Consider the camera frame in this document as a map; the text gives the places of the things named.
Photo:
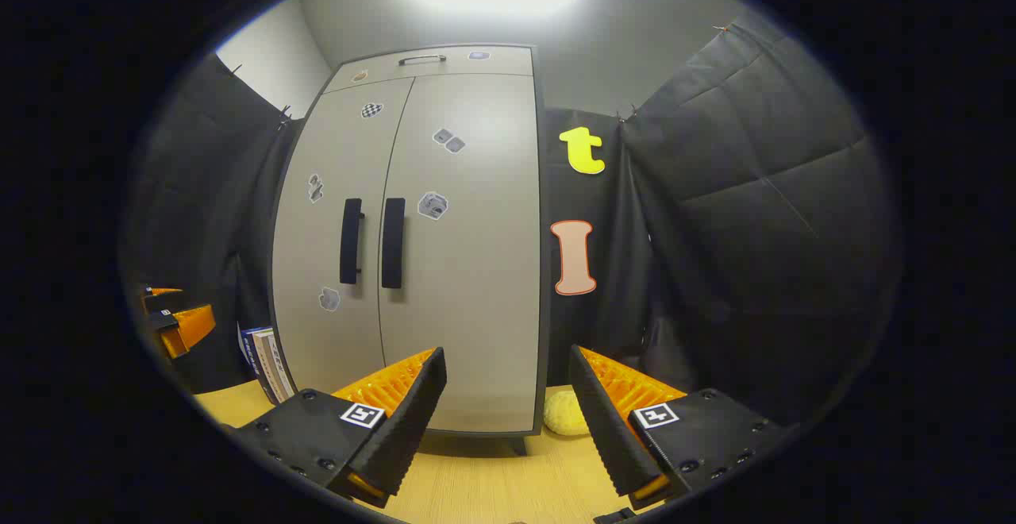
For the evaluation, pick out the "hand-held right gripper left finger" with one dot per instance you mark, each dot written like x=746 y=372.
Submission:
x=413 y=421

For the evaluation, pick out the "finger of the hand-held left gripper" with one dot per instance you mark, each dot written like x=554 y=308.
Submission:
x=155 y=300
x=190 y=325

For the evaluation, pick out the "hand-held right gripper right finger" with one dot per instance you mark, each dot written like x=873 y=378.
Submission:
x=603 y=421

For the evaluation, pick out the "grey shoe cabinet door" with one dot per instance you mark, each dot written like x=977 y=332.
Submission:
x=476 y=286
x=317 y=254

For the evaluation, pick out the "grey double-door shoe cabinet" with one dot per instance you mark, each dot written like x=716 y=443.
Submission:
x=476 y=270

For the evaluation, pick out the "grey cabinet drawer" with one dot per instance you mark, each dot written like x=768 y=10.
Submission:
x=492 y=67

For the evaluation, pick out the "yellow sponge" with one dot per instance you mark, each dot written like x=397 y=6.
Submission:
x=565 y=414

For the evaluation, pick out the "grey book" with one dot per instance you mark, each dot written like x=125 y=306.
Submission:
x=279 y=361

